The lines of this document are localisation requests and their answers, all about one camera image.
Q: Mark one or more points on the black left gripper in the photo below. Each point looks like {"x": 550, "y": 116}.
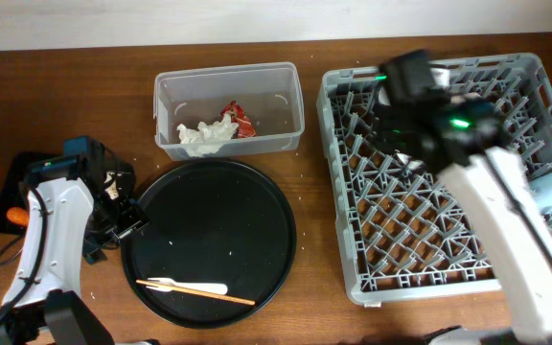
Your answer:
{"x": 135, "y": 218}

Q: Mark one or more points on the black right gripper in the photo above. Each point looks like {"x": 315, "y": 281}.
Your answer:
{"x": 382, "y": 125}

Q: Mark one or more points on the pile of rice and shells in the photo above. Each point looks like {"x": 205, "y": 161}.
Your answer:
{"x": 110, "y": 185}

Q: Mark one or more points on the wooden chopstick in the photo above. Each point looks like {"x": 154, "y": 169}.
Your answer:
{"x": 223, "y": 297}

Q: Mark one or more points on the orange carrot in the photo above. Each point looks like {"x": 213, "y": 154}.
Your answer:
{"x": 18, "y": 216}

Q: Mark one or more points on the white tissue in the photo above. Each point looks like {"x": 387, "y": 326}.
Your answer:
{"x": 207, "y": 139}

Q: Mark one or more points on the white plastic fork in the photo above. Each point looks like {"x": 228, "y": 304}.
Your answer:
{"x": 216, "y": 288}

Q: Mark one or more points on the red snack wrapper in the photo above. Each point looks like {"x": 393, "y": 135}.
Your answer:
{"x": 237, "y": 116}

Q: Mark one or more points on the pink bowl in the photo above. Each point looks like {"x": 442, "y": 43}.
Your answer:
{"x": 461, "y": 98}

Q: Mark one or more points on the grey plate with food scraps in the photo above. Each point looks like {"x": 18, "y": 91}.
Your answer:
{"x": 441, "y": 77}

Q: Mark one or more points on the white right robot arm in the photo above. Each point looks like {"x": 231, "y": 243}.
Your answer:
{"x": 463, "y": 142}

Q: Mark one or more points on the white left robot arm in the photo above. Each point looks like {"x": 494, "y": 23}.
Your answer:
{"x": 79, "y": 204}

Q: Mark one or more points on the grey dishwasher rack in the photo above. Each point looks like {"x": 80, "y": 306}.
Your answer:
{"x": 401, "y": 236}

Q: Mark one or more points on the round black serving tray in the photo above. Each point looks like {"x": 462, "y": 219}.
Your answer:
{"x": 211, "y": 221}

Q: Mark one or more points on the black rectangular tray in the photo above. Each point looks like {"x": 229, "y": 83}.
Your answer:
{"x": 10, "y": 195}

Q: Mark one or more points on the clear plastic bin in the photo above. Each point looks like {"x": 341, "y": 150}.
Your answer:
{"x": 269, "y": 94}

